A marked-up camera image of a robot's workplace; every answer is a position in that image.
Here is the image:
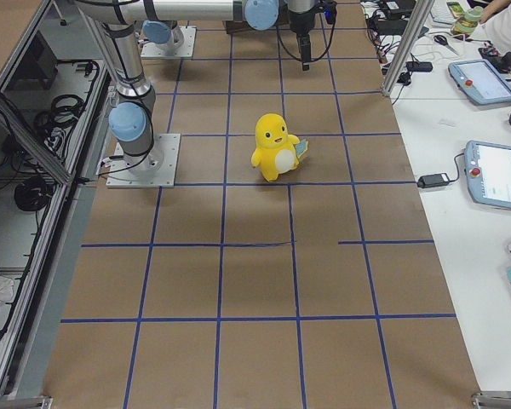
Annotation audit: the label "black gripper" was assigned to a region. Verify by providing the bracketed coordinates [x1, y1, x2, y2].
[286, 0, 315, 71]

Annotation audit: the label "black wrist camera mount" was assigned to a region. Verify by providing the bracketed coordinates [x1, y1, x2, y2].
[319, 0, 337, 26]

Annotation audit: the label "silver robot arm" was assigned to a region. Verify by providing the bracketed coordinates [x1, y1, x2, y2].
[142, 20, 184, 49]
[75, 0, 321, 131]

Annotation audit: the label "aluminium frame post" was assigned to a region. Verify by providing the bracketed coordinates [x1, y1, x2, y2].
[382, 0, 434, 96]

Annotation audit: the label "blue teach pendant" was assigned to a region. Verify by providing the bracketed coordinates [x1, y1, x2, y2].
[448, 60, 511, 105]
[463, 141, 511, 210]

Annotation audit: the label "black power adapter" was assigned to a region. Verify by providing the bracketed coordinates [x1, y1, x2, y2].
[416, 173, 451, 189]

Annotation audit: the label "green drink bottle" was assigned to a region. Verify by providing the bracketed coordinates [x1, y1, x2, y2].
[451, 6, 484, 37]

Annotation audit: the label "lower blue teach pendant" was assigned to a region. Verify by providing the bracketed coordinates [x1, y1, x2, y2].
[463, 141, 511, 210]

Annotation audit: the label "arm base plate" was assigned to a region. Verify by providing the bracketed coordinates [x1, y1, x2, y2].
[141, 21, 197, 60]
[106, 134, 181, 188]

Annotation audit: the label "black scissors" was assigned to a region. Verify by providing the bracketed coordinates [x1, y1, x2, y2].
[433, 34, 459, 55]

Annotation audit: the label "yellow plush toy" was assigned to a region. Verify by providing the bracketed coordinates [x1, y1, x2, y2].
[250, 113, 308, 182]

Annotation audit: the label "upper blue teach pendant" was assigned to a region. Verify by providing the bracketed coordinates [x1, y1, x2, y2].
[448, 60, 511, 105]

